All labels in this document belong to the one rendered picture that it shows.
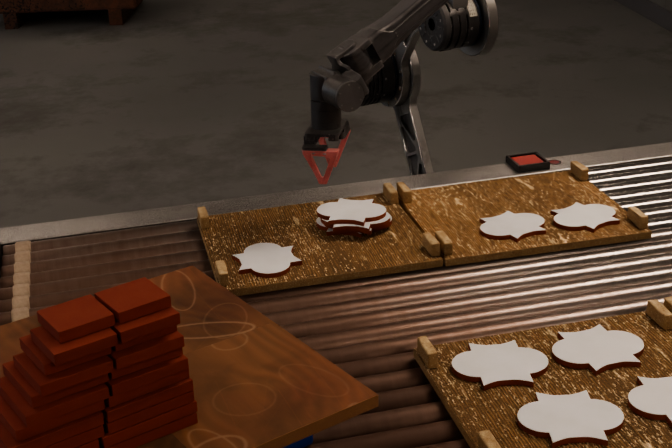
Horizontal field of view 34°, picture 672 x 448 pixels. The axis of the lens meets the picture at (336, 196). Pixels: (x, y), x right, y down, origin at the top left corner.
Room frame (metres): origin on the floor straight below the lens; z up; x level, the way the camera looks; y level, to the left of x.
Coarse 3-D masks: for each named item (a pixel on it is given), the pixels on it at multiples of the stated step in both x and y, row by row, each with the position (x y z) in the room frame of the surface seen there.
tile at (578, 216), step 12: (576, 204) 2.04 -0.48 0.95; (588, 204) 2.04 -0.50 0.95; (600, 204) 2.03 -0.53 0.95; (564, 216) 1.98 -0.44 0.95; (576, 216) 1.98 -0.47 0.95; (588, 216) 1.98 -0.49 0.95; (600, 216) 1.97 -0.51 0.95; (612, 216) 1.98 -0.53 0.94; (564, 228) 1.94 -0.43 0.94; (576, 228) 1.93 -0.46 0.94; (588, 228) 1.93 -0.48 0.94
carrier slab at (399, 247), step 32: (224, 224) 2.04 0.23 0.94; (256, 224) 2.03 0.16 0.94; (288, 224) 2.02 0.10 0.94; (224, 256) 1.89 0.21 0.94; (320, 256) 1.87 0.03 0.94; (352, 256) 1.86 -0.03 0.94; (384, 256) 1.86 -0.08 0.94; (416, 256) 1.85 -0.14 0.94; (256, 288) 1.76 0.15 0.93; (288, 288) 1.77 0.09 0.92
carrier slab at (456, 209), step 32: (416, 192) 2.16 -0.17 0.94; (448, 192) 2.16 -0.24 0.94; (480, 192) 2.15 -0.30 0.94; (512, 192) 2.14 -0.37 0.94; (544, 192) 2.13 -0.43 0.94; (576, 192) 2.12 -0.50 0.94; (416, 224) 2.01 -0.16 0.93; (448, 224) 1.99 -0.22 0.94; (480, 224) 1.98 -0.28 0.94; (544, 224) 1.97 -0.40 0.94; (448, 256) 1.84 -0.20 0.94; (480, 256) 1.85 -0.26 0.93; (512, 256) 1.86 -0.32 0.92
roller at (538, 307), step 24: (624, 288) 1.72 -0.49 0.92; (648, 288) 1.72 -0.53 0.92; (480, 312) 1.65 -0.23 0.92; (504, 312) 1.65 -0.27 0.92; (528, 312) 1.66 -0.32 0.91; (552, 312) 1.67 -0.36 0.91; (312, 336) 1.60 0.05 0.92; (336, 336) 1.59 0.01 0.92; (360, 336) 1.60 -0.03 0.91; (384, 336) 1.60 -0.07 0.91
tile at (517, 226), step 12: (504, 216) 1.99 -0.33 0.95; (516, 216) 1.99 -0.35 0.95; (528, 216) 1.99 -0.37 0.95; (540, 216) 1.99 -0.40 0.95; (480, 228) 1.94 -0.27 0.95; (492, 228) 1.94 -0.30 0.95; (504, 228) 1.94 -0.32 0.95; (516, 228) 1.93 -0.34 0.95; (528, 228) 1.93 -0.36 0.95; (540, 228) 1.93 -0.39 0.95; (516, 240) 1.89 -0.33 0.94
